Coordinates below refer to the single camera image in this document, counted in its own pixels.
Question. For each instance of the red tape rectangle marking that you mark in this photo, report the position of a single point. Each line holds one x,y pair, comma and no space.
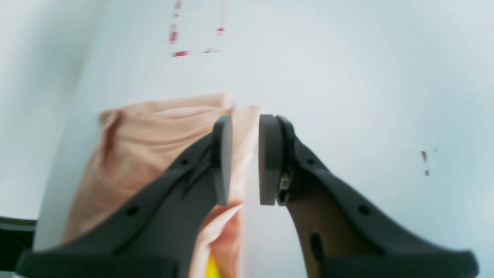
197,27

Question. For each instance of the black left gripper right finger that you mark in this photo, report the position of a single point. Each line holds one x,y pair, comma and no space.
341,233

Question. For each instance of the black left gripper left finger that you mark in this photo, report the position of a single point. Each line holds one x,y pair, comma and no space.
153,234

